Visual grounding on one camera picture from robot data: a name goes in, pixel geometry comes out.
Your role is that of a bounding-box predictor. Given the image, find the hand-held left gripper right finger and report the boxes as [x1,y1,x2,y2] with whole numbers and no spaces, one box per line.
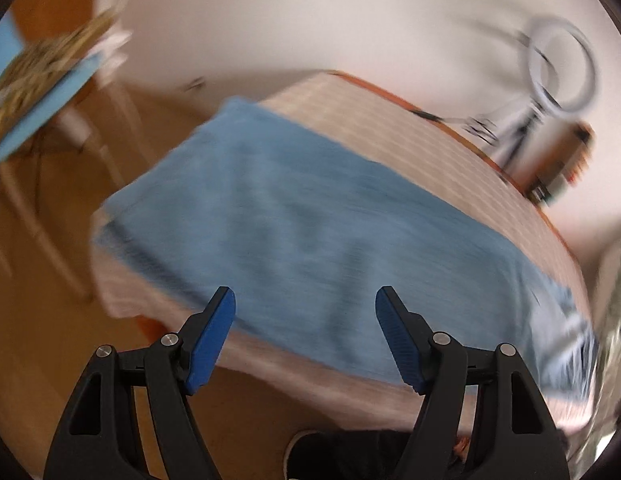
[375,285,571,480]

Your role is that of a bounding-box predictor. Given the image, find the blue chair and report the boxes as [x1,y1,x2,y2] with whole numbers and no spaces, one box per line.
[0,10,136,301]

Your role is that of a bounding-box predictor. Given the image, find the ring light with tripod stand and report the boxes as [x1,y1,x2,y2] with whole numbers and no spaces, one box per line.
[483,17,599,171]

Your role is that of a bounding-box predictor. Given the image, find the black cable with inline controller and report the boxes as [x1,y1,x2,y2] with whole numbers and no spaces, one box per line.
[413,107,496,143]

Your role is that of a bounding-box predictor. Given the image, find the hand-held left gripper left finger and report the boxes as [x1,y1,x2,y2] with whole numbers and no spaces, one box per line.
[43,286,237,480]

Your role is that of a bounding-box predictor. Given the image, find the leopard patterned cloth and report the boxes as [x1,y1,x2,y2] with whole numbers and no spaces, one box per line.
[0,7,131,131]

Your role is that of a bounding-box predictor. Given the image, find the blue denim pants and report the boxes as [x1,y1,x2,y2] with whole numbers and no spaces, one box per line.
[93,97,599,403]

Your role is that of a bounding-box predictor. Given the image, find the table with checkered cloth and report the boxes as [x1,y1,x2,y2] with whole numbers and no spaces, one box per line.
[90,71,596,433]

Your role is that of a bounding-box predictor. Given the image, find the black shoe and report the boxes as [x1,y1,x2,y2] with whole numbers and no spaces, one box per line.
[283,429,351,480]

